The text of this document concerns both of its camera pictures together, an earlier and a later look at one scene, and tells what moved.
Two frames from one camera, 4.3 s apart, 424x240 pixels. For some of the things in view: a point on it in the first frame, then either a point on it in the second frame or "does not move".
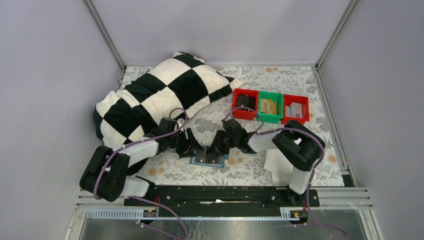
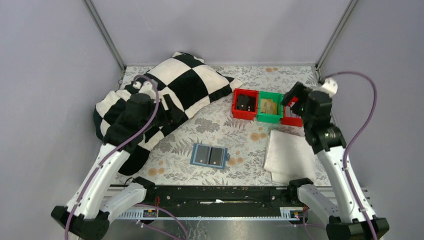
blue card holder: (202, 158) does not move
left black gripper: (189, 144) to (173, 113)
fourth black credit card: (201, 157) does not move
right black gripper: (216, 146) to (298, 90)
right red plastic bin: (303, 100) does not move
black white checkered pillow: (173, 89) does not move
